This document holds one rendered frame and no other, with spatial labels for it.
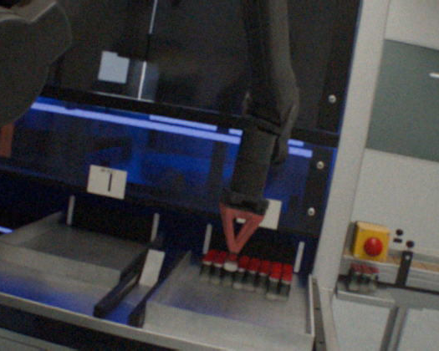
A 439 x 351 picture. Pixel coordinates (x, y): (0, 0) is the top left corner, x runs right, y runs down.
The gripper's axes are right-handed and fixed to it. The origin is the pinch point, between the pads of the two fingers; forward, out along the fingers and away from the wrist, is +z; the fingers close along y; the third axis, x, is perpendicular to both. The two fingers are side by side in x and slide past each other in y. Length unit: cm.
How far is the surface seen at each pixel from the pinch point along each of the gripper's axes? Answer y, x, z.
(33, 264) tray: 8.1, 33.9, 12.4
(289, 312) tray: 1.9, -13.4, 10.7
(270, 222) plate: 21.7, -11.4, -2.0
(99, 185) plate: 31.9, 25.5, -1.3
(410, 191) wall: 429, -268, -3
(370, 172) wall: 441, -223, -13
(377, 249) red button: 12.3, -32.6, -2.0
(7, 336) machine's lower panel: 39, 42, 42
